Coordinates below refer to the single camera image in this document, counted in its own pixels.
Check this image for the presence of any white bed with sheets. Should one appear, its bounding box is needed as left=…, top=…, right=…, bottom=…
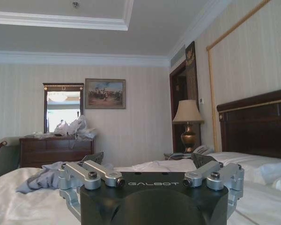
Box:
left=0, top=151, right=281, bottom=225

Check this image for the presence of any white desk telephone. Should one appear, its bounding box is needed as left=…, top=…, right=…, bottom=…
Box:
left=192, top=144, right=214, bottom=155

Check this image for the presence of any dark wooden headboard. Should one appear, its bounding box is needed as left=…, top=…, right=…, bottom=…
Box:
left=216, top=87, right=281, bottom=161

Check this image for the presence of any gold framed painting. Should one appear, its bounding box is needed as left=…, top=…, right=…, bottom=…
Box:
left=85, top=78, right=126, bottom=110

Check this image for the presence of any dark wooden dresser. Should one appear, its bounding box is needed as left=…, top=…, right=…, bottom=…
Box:
left=19, top=135, right=96, bottom=168

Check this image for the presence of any dark wooden door frame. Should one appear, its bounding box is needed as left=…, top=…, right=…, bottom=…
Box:
left=169, top=41, right=200, bottom=153

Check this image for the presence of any wooden bedside table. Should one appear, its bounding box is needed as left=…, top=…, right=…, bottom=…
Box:
left=163, top=152, right=194, bottom=161

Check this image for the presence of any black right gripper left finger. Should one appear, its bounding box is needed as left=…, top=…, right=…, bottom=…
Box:
left=58, top=151, right=126, bottom=214

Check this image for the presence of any green upholstered armchair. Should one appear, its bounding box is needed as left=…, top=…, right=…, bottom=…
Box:
left=0, top=137, right=21, bottom=181

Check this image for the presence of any pile of plastic bags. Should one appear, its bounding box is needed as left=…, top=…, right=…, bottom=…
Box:
left=54, top=114, right=98, bottom=141

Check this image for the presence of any white pillow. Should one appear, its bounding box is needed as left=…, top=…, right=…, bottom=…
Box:
left=253, top=162, right=281, bottom=188

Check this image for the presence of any dark framed mirror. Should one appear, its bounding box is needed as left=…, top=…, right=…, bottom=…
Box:
left=43, top=82, right=84, bottom=135

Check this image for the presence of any brass table lamp beige shade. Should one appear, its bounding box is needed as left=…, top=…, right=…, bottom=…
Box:
left=172, top=99, right=205, bottom=154

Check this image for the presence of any grey-blue crumpled garment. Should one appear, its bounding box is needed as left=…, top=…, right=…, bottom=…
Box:
left=15, top=162, right=72, bottom=194

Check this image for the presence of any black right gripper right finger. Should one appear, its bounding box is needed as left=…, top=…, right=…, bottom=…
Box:
left=182, top=152, right=245, bottom=213

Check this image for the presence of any white air vent grille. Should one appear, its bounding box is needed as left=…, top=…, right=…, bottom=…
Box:
left=170, top=45, right=186, bottom=67

